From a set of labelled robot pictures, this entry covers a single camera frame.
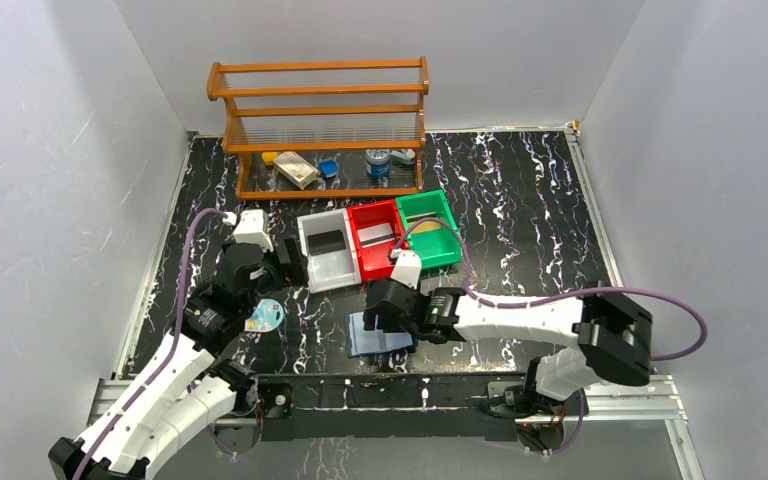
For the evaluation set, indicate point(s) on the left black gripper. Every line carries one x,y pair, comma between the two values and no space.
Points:
290,261

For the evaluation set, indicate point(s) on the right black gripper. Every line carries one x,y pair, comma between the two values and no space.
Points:
369,319

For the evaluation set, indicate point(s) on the white plastic bin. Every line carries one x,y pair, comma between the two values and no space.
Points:
334,270

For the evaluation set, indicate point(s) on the navy blue card holder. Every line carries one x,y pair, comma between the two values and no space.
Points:
362,343

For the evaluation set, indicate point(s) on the blue toothbrush blister pack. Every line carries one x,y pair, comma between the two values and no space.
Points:
267,316

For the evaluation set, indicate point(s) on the red plastic bin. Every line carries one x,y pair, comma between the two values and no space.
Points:
375,262

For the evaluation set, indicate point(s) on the green plastic bin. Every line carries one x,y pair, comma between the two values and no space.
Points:
435,249

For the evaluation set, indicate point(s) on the wooden shelf rack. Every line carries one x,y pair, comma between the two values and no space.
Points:
321,106

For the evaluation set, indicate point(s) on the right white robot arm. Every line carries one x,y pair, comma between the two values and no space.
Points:
601,333

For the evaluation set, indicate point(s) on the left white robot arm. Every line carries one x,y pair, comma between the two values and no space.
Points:
189,384

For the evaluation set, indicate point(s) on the black card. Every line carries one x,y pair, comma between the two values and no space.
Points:
325,242

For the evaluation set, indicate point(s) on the white card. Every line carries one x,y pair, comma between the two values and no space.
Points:
375,235

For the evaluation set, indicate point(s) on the gold card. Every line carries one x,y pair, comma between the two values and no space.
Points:
425,225

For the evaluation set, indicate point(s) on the white red small box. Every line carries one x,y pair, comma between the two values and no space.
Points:
296,169

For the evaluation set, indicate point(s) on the blue small cube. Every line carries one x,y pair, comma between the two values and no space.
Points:
328,169

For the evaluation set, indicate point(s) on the yellow small object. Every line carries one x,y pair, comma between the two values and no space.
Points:
268,158

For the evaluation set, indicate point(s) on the blue round tin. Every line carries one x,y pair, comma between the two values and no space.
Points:
378,162

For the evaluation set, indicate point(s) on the grey tape dispenser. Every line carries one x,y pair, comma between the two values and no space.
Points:
403,156

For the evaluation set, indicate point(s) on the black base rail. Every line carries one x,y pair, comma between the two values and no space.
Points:
482,405

